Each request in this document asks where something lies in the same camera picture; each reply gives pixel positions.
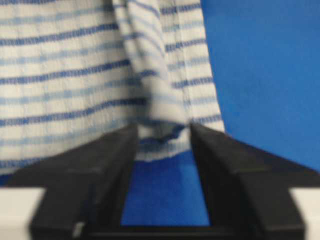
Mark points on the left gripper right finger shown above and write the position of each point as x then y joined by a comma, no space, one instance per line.
261,196

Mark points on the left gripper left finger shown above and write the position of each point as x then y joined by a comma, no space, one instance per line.
56,198

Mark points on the blue striped white towel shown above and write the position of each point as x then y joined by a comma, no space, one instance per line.
74,70

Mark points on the blue table cloth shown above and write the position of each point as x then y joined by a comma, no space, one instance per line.
265,61

